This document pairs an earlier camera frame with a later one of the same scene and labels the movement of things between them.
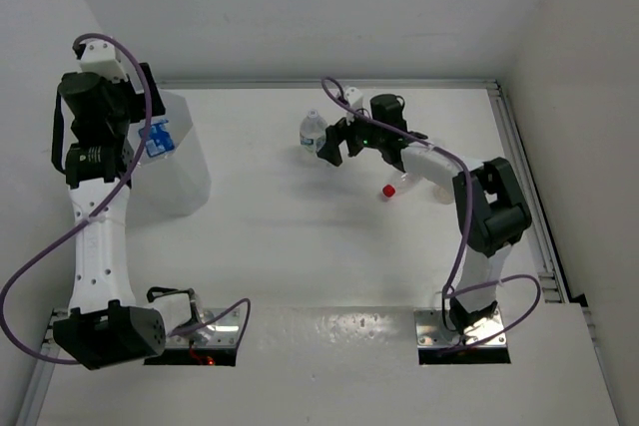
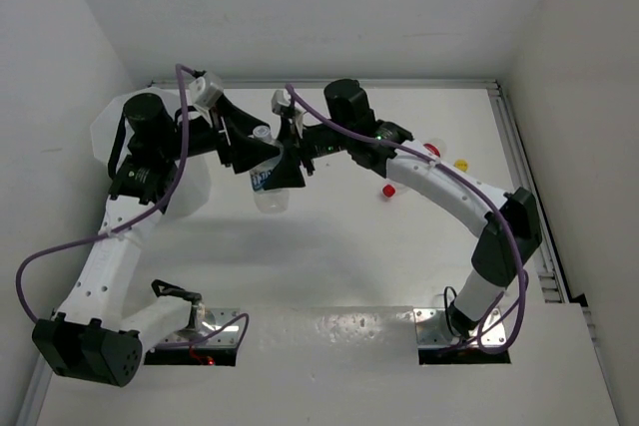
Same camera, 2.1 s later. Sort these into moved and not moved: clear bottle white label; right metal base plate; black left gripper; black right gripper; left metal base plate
Moved: black left gripper; black right gripper; clear bottle white label
Not moved: right metal base plate; left metal base plate
